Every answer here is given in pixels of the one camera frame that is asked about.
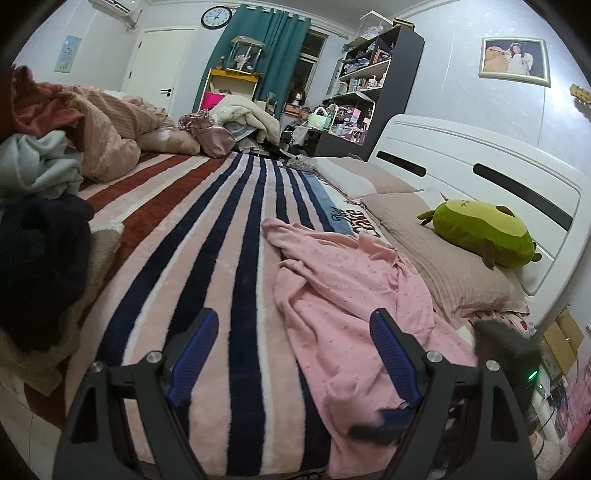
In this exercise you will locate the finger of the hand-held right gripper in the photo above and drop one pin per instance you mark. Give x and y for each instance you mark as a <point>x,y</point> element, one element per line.
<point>392,419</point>

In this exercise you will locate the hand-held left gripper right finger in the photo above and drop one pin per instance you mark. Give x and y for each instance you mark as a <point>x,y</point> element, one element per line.
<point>392,357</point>

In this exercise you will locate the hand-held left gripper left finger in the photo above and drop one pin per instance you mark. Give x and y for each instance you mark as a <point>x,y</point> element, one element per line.
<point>194,357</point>

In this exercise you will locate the pink dotted garment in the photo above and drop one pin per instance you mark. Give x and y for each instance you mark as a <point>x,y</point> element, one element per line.
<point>332,300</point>

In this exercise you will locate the cardboard box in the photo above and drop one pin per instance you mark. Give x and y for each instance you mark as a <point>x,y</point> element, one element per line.
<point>561,337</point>

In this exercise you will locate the large beige pillow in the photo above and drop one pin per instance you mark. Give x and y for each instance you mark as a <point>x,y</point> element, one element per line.
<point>438,263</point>

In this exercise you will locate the striped fleece blanket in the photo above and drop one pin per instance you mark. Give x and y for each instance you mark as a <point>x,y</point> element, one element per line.
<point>207,240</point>

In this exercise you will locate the green avocado plush toy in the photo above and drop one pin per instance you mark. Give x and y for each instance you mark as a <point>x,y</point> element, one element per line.
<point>480,230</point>

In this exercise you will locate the beige fuzzy cloth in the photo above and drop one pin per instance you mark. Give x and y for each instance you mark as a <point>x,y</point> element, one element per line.
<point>104,249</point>

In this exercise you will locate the small beige pillow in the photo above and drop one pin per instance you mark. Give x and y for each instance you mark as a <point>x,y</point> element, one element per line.
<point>385,177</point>

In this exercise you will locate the black cloth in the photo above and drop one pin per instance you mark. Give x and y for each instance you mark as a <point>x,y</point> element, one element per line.
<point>41,258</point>

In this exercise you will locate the white pillow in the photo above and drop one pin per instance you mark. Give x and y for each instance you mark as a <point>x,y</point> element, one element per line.
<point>344,180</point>

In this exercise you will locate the white bed headboard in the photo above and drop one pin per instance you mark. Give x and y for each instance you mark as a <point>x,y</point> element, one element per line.
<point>461,147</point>

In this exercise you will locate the pink satin bag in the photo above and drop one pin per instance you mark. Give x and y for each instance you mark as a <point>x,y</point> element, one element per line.
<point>207,134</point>

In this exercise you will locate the cluttered dark desk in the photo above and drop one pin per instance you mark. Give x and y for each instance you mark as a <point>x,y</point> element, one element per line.
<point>332,131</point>

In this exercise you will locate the pink ribbed quilt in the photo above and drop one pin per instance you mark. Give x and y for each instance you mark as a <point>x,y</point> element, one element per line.
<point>115,124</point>

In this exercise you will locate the cream blanket pile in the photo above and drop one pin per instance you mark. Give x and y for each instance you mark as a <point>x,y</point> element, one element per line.
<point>249,115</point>

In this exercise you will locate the pale green cloth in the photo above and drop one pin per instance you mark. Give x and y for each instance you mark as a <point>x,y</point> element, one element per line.
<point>37,161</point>

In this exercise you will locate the dark bookshelf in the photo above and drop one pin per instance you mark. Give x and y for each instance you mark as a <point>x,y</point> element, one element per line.
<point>397,92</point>

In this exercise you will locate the guitar headstock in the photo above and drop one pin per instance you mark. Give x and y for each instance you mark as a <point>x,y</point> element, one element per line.
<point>581,95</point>

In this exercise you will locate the mannequin head with wig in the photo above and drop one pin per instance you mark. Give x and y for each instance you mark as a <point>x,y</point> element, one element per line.
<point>298,96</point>

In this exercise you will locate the yellow shelf unit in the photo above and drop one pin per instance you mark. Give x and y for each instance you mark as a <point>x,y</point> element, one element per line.
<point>231,78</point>

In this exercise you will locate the white door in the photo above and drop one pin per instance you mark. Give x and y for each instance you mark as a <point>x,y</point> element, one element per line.
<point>157,64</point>

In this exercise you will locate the window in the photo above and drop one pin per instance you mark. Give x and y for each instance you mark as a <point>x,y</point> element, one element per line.
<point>309,69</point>

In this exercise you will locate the red cloth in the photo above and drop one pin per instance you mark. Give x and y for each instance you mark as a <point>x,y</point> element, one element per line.
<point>37,101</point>

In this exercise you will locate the glass case with figurine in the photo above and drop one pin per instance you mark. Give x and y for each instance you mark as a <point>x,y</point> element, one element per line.
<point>244,55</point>

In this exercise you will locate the teal curtain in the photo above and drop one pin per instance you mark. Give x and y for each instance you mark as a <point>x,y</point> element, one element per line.
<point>277,50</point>

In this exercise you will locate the clear display case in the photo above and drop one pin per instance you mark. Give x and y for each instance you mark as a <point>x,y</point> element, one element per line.
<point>376,25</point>

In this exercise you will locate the white air conditioner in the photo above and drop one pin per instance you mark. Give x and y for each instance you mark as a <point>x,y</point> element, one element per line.
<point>115,7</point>

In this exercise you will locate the framed wall photo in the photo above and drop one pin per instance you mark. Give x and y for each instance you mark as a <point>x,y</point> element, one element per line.
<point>515,60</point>

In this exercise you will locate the small wall poster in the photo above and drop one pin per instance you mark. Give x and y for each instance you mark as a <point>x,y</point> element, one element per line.
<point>68,54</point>

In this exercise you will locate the round wall clock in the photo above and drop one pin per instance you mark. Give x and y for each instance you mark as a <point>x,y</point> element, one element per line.
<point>216,18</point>

